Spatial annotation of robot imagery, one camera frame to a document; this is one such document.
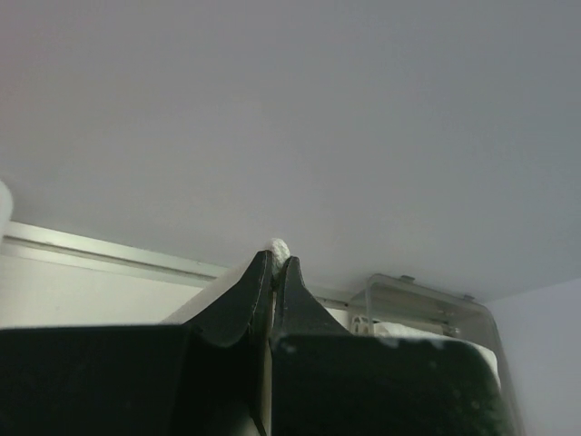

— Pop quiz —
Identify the aluminium table edge rail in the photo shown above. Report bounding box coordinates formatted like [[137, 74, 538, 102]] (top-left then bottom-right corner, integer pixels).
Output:
[[0, 220, 355, 312]]

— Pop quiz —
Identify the white towels pile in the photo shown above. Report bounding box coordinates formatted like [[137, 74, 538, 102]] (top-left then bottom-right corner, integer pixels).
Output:
[[162, 238, 291, 324]]

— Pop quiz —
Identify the white plastic mesh basket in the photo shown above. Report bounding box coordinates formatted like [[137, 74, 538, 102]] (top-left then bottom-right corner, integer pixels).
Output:
[[0, 181, 14, 239]]

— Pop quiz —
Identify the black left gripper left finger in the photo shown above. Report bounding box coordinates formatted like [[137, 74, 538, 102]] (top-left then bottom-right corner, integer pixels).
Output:
[[165, 250, 273, 435]]

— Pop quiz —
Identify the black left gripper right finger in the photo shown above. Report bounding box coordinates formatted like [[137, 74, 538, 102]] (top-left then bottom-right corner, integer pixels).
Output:
[[271, 256, 354, 435]]

